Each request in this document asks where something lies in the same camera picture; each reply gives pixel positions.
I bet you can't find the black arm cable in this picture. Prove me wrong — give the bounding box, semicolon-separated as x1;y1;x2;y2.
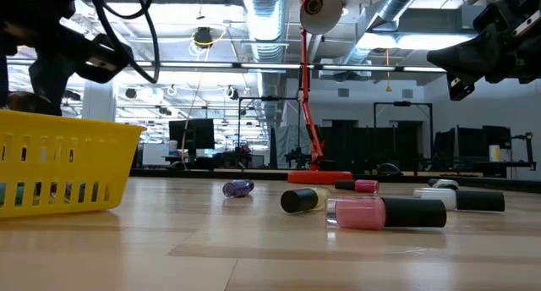
90;0;162;85

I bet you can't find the black computer monitor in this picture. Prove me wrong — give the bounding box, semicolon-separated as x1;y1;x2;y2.
168;118;216;151

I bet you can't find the yellow hanging cord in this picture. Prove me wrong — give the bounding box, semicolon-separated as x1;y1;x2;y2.
384;48;393;93

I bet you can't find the white building column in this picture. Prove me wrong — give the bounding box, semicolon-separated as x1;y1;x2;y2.
81;80;117;123

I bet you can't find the red desk lamp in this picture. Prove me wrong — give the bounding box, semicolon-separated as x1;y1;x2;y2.
287;0;354;185

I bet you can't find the black overhead camera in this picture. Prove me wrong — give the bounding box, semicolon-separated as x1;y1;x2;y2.
193;26;215;50

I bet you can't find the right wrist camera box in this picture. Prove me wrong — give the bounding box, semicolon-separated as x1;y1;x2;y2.
445;72;477;102

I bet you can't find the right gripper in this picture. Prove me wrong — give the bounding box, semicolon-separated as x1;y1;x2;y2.
426;0;541;87

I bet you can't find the grey nail polish bottle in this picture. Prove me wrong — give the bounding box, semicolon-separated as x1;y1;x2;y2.
428;178;460;190

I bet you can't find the grey tarp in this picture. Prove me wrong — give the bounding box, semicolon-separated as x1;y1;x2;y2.
270;124;312;169

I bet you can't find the yellow plastic basket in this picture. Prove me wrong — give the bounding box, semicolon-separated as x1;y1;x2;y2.
0;108;147;220

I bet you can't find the pale yellow nail polish bottle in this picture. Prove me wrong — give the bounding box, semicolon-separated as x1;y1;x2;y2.
280;187;331;214

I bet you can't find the black frame stand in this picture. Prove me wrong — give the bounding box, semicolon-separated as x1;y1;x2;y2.
237;96;303;170
373;101;434;172

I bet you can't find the black partition wall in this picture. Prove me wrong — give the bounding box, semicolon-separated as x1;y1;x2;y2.
319;119;424;173

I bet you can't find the white nail polish bottle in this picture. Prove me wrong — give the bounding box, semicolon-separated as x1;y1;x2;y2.
413;187;506;212

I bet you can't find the black equipment bench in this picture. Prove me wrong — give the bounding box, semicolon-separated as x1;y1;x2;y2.
430;124;538;178

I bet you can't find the purple glitter nail polish bottle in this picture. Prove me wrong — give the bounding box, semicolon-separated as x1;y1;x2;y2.
222;179;255;199

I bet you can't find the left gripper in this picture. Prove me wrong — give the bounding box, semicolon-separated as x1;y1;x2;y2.
6;32;134;117

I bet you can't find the hot pink nail polish bottle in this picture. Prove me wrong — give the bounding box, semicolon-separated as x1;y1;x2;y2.
334;178;380;195

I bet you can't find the large light pink nail polish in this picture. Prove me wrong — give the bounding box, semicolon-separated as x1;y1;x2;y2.
325;196;448;232

